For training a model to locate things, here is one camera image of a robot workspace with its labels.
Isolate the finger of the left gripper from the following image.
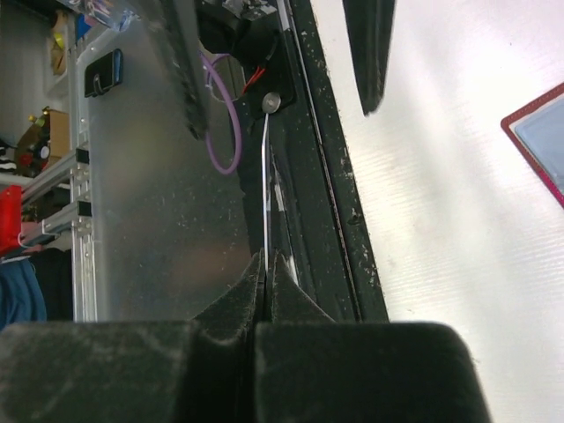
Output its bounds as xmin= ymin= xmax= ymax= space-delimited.
xmin=156 ymin=0 xmax=209 ymax=139
xmin=343 ymin=0 xmax=396 ymax=115

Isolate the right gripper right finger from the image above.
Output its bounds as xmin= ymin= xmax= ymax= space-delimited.
xmin=254 ymin=256 xmax=491 ymax=422

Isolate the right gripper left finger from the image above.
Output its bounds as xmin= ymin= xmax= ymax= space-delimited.
xmin=1 ymin=254 xmax=264 ymax=422

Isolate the white VIP card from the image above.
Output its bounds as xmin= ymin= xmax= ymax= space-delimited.
xmin=261 ymin=114 xmax=271 ymax=272

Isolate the red leather card holder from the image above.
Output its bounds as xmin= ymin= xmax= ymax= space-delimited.
xmin=501 ymin=83 xmax=563 ymax=206

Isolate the cardboard box with clutter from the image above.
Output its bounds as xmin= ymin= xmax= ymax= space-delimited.
xmin=14 ymin=107 xmax=71 ymax=178

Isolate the blue cloth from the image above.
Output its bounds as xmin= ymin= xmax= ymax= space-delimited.
xmin=1 ymin=257 xmax=47 ymax=330

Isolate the red box on shelf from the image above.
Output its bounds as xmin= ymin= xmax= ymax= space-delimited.
xmin=0 ymin=185 xmax=22 ymax=256

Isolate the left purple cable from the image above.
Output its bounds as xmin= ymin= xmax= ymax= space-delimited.
xmin=197 ymin=51 xmax=244 ymax=176

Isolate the aluminium frame rail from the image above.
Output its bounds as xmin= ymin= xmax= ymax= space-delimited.
xmin=17 ymin=22 xmax=97 ymax=322

